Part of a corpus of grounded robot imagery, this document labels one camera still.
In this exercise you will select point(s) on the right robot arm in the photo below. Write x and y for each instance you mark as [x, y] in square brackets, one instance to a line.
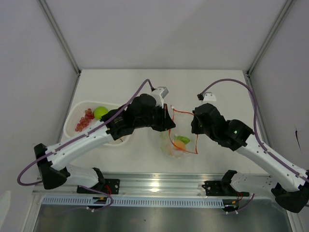
[291, 186]

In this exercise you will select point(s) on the white perforated plastic basket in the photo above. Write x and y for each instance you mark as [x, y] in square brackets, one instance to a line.
[78, 111]

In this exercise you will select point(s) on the clear zip top bag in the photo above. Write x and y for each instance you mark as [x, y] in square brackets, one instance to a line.
[182, 119]

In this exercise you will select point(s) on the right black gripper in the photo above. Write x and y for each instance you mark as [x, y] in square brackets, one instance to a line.
[194, 129]

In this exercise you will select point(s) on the white cauliflower with leaves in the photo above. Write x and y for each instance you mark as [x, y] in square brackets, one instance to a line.
[183, 139]

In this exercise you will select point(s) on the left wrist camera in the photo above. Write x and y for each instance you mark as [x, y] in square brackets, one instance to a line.
[159, 94]

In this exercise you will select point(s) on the red grapes bunch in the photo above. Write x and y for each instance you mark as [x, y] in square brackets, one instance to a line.
[85, 121]

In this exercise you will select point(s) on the green apple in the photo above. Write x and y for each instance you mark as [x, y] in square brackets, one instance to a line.
[99, 112]

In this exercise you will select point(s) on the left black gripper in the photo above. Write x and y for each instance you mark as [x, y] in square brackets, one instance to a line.
[166, 123]

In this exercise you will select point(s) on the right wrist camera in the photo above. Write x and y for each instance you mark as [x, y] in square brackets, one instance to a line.
[206, 97]

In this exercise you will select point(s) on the aluminium mounting rail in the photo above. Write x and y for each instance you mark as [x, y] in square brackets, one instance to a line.
[186, 185]

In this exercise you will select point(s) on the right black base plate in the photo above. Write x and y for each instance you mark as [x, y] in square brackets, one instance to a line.
[220, 188]

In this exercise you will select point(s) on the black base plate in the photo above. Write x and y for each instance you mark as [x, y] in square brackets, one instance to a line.
[110, 187]
[220, 188]

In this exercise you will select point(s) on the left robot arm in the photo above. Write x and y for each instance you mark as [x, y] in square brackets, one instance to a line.
[54, 161]

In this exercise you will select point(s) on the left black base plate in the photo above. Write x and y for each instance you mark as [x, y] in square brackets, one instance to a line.
[110, 187]

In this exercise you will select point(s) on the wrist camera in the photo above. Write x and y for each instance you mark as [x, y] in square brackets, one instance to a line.
[206, 97]
[159, 94]

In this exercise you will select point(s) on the white slotted cable duct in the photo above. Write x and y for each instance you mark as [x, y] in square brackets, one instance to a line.
[135, 202]

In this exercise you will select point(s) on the orange fruit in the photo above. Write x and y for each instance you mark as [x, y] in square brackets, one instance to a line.
[179, 146]

